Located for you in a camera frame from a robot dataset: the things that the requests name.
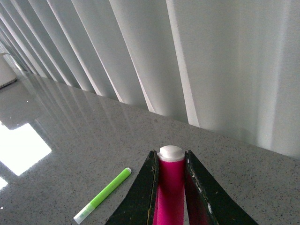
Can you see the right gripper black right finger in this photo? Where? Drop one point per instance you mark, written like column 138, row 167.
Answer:
column 207, row 202

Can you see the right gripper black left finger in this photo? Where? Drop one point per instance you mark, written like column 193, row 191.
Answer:
column 138, row 207

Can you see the pink highlighter pen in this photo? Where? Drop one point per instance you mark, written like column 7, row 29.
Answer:
column 169, row 208

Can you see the green highlighter pen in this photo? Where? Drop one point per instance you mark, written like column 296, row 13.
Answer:
column 102, row 195

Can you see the white pleated curtain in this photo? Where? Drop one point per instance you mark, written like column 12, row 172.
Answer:
column 228, row 66

